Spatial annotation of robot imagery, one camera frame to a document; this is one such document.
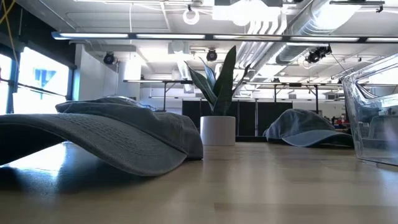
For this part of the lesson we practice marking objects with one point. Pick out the dark green baseball cap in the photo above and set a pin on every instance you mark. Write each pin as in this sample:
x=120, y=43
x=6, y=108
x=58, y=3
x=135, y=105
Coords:
x=124, y=133

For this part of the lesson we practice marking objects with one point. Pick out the blue-grey baseball cap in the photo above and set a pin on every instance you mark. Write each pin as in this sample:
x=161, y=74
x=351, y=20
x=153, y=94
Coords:
x=298, y=124

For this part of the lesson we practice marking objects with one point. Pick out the snake plant in white pot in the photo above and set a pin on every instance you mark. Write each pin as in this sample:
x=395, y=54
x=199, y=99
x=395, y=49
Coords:
x=217, y=130

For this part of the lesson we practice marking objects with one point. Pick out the black overhead rack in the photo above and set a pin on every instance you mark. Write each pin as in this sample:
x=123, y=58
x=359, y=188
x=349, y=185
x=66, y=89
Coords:
x=177, y=82

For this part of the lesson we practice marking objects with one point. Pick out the black partition panels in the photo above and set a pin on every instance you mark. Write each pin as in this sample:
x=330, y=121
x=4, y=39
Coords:
x=248, y=118

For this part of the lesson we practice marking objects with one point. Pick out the round black ceiling speaker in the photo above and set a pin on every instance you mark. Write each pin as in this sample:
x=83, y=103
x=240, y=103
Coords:
x=211, y=55
x=109, y=58

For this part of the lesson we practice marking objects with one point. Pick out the white ceiling pipes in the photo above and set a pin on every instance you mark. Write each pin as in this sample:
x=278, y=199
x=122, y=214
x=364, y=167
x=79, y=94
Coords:
x=264, y=28

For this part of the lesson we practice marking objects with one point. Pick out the long ceiling light bar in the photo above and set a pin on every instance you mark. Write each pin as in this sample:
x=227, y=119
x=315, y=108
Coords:
x=93, y=35

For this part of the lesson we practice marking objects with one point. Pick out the large window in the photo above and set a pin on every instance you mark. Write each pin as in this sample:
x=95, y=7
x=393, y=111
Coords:
x=43, y=77

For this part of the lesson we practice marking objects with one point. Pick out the black ceiling camera cluster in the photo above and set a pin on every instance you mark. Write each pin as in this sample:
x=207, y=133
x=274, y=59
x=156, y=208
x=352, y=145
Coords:
x=317, y=53

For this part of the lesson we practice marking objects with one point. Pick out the silver ventilation duct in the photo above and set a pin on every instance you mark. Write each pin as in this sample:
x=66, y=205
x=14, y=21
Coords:
x=311, y=25

